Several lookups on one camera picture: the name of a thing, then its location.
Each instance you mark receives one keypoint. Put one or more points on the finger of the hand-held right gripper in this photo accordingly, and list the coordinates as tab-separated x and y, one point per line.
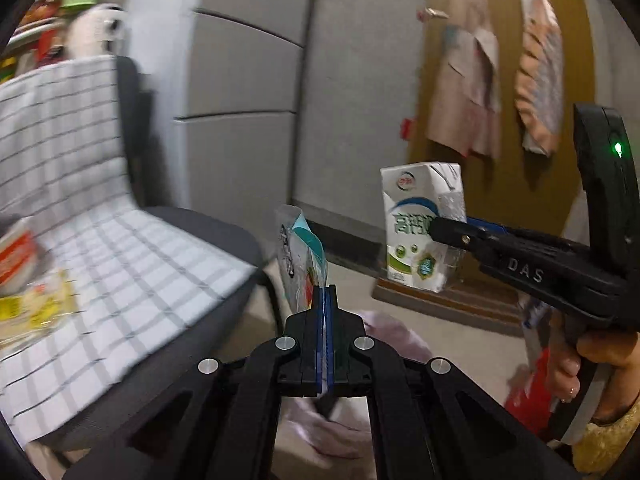
455	232
487	225

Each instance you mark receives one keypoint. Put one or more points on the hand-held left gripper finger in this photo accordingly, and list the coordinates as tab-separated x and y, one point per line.
331	340
320	340

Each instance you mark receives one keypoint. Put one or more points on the white milk carton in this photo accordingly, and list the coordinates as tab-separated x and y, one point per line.
410	210

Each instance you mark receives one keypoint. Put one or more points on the white snack packet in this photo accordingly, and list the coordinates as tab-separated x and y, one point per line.
299	260

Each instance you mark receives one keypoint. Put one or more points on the orange instant noodle bowl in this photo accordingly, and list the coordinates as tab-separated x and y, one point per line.
17	255

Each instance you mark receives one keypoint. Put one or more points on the person's right hand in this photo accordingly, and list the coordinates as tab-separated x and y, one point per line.
617	370

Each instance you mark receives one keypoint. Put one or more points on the olive door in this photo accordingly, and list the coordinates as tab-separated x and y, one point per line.
505	185

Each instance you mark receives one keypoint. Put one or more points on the blue spray can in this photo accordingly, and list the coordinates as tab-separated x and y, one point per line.
534	316

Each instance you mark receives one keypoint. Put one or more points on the striped doormat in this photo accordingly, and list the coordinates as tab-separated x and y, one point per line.
450	300

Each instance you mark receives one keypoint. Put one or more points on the red door sticker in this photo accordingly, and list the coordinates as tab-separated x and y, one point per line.
408	128

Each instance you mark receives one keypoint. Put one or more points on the pink hanging apron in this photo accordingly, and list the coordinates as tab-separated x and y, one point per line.
465	110

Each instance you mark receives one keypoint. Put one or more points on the red plastic bag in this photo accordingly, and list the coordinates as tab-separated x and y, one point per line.
530	395

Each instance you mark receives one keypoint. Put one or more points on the orange patterned hanging cloth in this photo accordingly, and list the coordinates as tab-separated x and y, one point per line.
540	85

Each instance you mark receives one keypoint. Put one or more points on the black office chair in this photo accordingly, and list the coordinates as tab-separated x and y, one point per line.
210	225

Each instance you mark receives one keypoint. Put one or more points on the white checkered cloth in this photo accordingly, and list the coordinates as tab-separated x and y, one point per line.
100	210

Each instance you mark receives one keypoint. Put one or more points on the grey refrigerator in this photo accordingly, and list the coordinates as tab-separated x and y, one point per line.
240	75

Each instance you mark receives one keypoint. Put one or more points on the yellow food packet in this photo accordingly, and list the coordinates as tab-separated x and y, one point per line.
40	305

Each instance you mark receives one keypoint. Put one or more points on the white kitchen appliance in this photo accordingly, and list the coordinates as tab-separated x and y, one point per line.
95	30

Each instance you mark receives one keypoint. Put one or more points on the shelf of condiment bottles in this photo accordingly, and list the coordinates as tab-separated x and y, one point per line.
40	40

